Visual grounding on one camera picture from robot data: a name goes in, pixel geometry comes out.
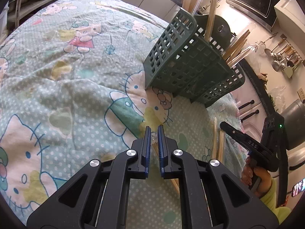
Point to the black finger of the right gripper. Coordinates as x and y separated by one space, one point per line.
246 141

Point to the hanging ladles and utensils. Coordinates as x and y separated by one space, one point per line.
285 57

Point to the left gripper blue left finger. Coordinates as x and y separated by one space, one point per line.
97 195

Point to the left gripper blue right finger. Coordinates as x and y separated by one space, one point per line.
211 196

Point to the green plastic utensil basket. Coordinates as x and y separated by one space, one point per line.
183 63

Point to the long chopstick pair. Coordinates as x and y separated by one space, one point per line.
174 182

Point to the Hello Kitty patterned tablecloth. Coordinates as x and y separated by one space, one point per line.
73 89

